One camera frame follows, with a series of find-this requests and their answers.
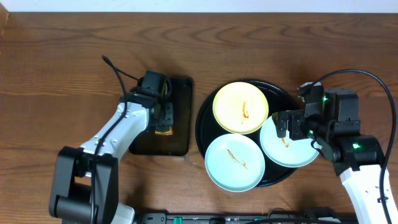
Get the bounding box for orange green scrub sponge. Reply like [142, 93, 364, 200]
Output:
[155, 126, 174, 136]

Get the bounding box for light blue plate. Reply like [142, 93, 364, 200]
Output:
[205, 134, 266, 192]
[260, 117, 319, 168]

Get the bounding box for yellow plate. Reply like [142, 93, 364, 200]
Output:
[212, 82, 269, 134]

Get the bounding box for light blue plate front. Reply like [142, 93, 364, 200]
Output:
[205, 134, 266, 192]

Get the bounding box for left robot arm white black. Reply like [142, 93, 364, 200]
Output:
[49, 87, 172, 223]

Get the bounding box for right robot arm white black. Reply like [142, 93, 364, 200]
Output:
[272, 86, 397, 223]

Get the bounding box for black rectangular tray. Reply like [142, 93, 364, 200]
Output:
[129, 77, 193, 156]

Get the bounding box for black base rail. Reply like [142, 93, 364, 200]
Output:
[133, 207, 358, 224]

